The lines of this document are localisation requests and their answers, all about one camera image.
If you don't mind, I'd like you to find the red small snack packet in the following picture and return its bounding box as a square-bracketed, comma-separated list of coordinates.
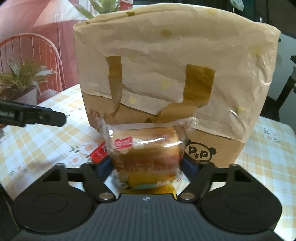
[90, 142, 108, 163]

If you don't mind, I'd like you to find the checkered floral tablecloth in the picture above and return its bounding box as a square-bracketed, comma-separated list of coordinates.
[1, 85, 295, 240]

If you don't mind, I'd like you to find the brown paper bag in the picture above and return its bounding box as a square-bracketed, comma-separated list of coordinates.
[73, 3, 280, 167]

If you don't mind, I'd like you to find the black exercise bike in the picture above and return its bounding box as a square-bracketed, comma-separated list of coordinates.
[260, 38, 296, 122]

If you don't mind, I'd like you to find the packaged bread loaf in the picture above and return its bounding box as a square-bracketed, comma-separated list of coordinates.
[98, 117, 198, 194]

